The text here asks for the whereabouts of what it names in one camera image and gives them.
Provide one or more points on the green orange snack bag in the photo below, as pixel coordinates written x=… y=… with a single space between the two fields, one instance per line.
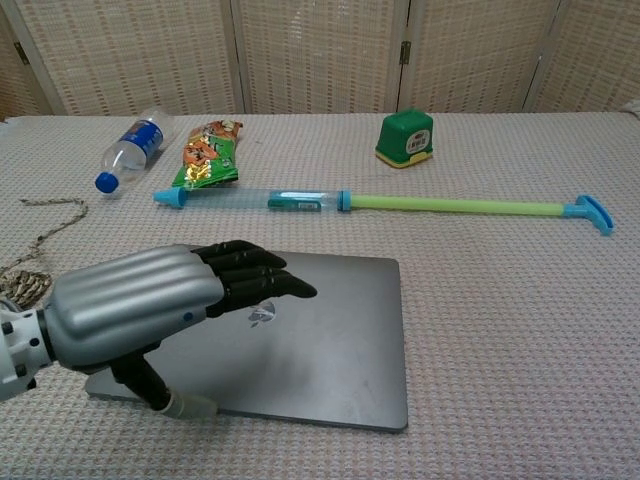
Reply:
x=205 y=155

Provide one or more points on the beige woven tablecloth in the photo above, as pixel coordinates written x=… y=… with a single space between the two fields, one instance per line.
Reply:
x=500 y=325

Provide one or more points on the brass screen hinge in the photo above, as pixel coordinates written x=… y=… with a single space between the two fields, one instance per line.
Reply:
x=404 y=51
x=20 y=52

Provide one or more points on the clear bottle with blue label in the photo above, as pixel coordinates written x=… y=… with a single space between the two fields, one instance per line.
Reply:
x=135 y=145

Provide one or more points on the silver laptop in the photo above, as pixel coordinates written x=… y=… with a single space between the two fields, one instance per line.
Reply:
x=325 y=360

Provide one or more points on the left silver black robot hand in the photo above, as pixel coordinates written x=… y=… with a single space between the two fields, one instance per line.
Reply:
x=130 y=300

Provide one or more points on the green plastic container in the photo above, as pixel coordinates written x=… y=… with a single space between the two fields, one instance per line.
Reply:
x=400 y=135

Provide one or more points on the blue green water squirter toy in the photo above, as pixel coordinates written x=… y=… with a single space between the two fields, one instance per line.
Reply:
x=450 y=205

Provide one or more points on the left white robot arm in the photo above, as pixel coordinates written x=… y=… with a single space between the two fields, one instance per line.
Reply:
x=15 y=350

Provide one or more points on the woven folding screen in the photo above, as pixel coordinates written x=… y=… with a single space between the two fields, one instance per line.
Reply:
x=310 y=50

